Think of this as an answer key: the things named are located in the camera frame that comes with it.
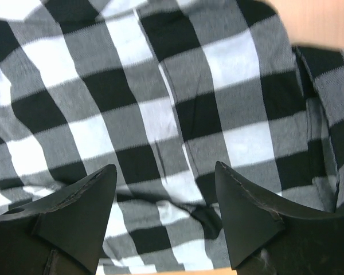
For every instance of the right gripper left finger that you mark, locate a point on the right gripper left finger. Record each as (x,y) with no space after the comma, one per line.
(73,221)

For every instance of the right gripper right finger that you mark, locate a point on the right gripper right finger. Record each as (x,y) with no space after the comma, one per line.
(247,224)

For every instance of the black white checkered shirt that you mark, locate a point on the black white checkered shirt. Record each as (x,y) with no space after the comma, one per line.
(163,90)

